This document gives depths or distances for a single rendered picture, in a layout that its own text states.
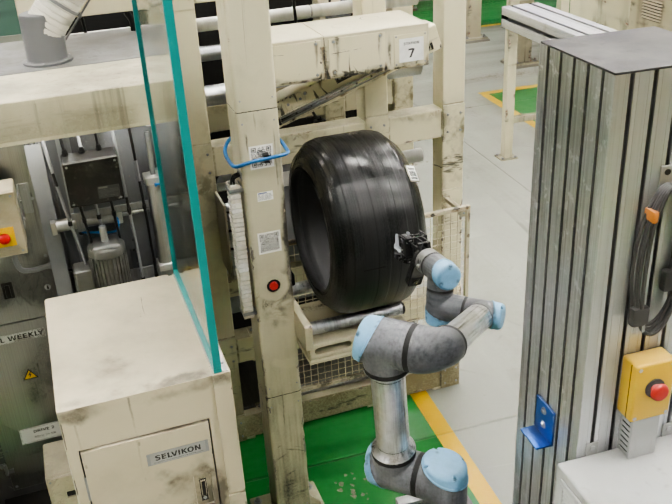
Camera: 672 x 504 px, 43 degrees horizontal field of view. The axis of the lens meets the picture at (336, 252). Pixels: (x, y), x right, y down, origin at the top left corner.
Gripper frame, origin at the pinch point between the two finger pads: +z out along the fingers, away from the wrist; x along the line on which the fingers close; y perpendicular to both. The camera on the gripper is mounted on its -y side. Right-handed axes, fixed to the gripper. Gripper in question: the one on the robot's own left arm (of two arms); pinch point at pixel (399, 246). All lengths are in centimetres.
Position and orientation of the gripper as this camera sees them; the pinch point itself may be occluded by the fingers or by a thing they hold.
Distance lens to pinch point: 262.2
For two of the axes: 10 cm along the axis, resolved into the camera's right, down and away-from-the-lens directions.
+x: -9.4, 2.0, -2.8
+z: -3.3, -3.0, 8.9
